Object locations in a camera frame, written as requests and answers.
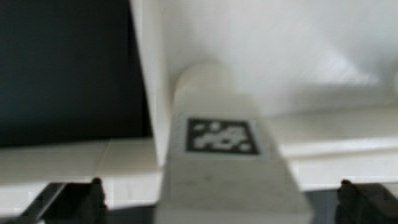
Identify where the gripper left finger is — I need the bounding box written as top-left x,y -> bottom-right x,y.
9,178 -> 109,224

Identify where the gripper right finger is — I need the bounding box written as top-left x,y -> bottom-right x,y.
334,180 -> 398,224

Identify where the white table leg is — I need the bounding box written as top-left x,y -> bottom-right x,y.
155,62 -> 313,224

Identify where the white square tabletop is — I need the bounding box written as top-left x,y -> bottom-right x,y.
128,0 -> 398,168

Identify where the white front fence bar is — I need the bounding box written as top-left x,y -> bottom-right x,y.
0,106 -> 398,217

